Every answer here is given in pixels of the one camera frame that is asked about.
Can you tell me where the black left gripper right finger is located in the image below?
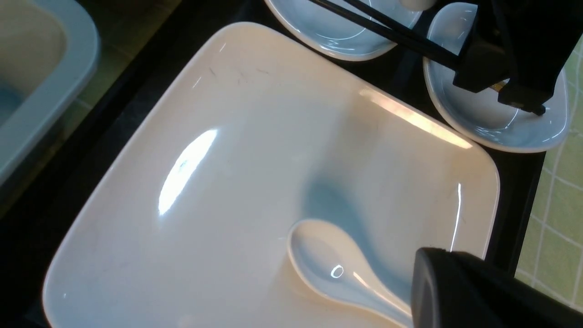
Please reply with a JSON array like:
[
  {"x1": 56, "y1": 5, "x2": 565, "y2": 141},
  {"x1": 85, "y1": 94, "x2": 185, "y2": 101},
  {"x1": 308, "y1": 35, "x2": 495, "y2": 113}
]
[{"x1": 453, "y1": 0, "x2": 583, "y2": 116}]

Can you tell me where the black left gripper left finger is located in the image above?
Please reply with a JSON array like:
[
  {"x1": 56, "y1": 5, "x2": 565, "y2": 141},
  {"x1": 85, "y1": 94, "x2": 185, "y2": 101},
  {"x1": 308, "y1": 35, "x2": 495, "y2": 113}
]
[{"x1": 411, "y1": 247, "x2": 583, "y2": 328}]

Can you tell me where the black chopstick pair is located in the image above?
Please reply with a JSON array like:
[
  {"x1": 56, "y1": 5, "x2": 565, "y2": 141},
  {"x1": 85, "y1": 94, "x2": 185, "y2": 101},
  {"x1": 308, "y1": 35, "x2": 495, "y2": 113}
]
[{"x1": 309, "y1": 0, "x2": 508, "y2": 92}]

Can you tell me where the small white dish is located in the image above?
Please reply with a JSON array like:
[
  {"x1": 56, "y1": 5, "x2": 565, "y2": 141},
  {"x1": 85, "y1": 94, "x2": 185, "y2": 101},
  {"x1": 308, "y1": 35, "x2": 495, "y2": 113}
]
[
  {"x1": 424, "y1": 2, "x2": 571, "y2": 153},
  {"x1": 265, "y1": 0, "x2": 396, "y2": 62}
]

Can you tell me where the white ceramic spoon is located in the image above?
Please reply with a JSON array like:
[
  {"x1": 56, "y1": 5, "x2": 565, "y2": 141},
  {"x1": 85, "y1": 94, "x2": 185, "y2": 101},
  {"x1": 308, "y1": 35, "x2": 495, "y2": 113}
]
[{"x1": 287, "y1": 219, "x2": 414, "y2": 328}]

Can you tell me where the large white square plate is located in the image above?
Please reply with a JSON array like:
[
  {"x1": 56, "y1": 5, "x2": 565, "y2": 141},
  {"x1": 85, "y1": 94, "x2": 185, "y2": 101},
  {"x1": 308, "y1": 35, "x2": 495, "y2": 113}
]
[{"x1": 42, "y1": 22, "x2": 500, "y2": 328}]

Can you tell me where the black serving tray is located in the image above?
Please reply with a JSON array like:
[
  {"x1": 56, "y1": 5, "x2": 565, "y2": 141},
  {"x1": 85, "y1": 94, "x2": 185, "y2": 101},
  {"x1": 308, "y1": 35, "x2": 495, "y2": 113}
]
[{"x1": 1, "y1": 0, "x2": 546, "y2": 328}]

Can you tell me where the blue plastic spoon bin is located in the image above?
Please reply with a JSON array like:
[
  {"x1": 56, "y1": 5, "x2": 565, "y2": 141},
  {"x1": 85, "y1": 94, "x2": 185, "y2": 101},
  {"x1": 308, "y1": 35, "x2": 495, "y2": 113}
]
[{"x1": 0, "y1": 0, "x2": 100, "y2": 183}]

